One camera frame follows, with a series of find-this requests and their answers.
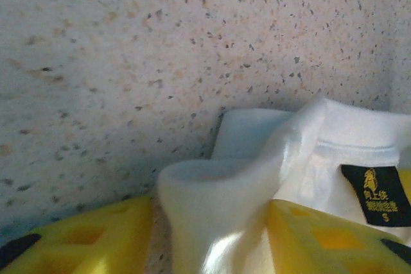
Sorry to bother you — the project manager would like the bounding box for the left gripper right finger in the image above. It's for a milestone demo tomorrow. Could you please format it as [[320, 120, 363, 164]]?
[[267, 199, 411, 274]]

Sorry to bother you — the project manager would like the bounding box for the white t-shirt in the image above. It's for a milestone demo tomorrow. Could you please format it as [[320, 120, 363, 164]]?
[[157, 96, 411, 274]]

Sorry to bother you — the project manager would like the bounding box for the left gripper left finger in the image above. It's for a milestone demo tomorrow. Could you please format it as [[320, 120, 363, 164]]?
[[0, 195, 155, 274]]

